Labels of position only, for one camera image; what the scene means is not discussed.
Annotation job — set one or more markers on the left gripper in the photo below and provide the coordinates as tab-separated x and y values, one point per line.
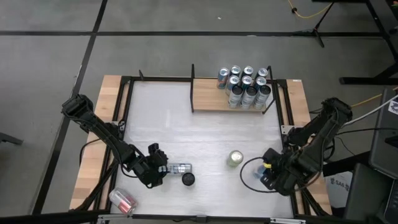
148	169

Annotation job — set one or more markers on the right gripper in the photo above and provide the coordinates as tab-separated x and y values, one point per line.
284	174

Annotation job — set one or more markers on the blue silver Red Bull can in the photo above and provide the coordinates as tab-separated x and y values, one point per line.
258	172
262	72
235	70
246	81
247	70
223	79
260	81
233	81

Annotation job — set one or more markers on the silver Celsius Arctic Vibe can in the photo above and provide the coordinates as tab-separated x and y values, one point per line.
235	96
262	97
180	169
249	97
188	179

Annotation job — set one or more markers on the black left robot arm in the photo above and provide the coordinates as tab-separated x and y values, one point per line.
102	132

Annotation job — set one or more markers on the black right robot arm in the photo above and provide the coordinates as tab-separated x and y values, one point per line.
320	130

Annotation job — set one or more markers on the pink white beverage can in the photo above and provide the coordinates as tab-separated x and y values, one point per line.
122	200

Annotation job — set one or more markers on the yellow tape tag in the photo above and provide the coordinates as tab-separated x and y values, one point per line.
267	165

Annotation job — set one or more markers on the green Sanzo calamansi can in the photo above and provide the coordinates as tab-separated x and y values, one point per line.
235	158

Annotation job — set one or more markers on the white printed box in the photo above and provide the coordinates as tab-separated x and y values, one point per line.
337	189

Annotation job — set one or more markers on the grey desk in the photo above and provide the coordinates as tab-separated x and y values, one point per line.
384	140

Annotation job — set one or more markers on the black keyboard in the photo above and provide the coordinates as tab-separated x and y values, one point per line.
392	205

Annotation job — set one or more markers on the black tripod stand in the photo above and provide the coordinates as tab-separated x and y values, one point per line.
315	30

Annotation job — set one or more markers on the black stand foot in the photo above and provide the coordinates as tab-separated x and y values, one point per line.
11	138

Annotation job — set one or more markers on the wooden shelf with black frame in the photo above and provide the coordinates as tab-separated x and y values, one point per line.
208	96

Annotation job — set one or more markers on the black aluminium rig frame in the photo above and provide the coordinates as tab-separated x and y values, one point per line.
161	79

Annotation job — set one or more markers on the black desk leg frame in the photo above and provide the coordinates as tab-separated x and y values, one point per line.
367	81

